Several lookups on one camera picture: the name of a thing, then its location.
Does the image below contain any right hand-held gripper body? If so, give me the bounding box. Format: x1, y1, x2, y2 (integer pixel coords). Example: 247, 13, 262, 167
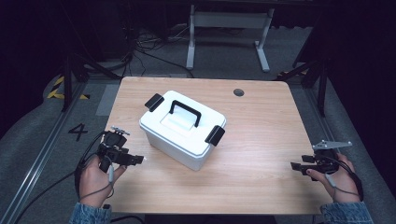
312, 139, 353, 175

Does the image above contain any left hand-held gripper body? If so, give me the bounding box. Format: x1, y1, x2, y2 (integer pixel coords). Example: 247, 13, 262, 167
97, 125, 131, 174

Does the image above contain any white storage box black handle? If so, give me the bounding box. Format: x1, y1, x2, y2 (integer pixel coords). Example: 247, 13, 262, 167
138, 90, 227, 172

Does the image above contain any person's right hand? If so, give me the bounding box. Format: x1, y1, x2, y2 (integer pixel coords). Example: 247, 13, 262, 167
305, 152, 361, 203

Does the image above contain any person's left hand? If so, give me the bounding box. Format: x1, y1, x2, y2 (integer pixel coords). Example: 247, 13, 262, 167
78, 155, 127, 208

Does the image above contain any black tripod stand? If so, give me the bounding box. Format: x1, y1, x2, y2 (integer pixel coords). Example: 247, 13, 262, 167
276, 57, 332, 119
60, 51, 123, 113

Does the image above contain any yellow black floor tape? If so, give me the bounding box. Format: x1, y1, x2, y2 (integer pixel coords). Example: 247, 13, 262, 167
46, 76, 92, 101

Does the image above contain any grey cable of right gripper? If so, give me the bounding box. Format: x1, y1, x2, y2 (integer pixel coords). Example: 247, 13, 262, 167
324, 173, 360, 200

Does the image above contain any grey cable of gripper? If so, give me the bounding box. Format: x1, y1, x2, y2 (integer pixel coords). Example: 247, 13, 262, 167
324, 173, 360, 200
78, 163, 116, 202

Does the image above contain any grey cable of left gripper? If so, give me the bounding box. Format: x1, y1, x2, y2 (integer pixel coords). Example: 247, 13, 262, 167
78, 163, 116, 202

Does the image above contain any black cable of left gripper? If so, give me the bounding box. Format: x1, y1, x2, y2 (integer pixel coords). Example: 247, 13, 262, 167
12, 130, 108, 224

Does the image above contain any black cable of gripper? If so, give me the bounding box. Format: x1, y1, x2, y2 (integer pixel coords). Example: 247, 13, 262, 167
325, 154, 365, 202
12, 130, 108, 224

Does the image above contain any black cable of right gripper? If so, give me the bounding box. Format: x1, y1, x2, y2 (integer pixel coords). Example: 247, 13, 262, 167
325, 154, 365, 202

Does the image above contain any metal floor rail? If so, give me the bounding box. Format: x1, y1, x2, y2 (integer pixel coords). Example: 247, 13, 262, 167
0, 81, 89, 224
305, 87, 339, 147

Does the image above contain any bundle of black floor cables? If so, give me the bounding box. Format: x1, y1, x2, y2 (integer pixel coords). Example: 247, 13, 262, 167
118, 24, 196, 79

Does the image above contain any white metal desk frame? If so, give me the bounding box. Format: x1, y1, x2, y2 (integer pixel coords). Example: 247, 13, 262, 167
185, 4, 276, 74

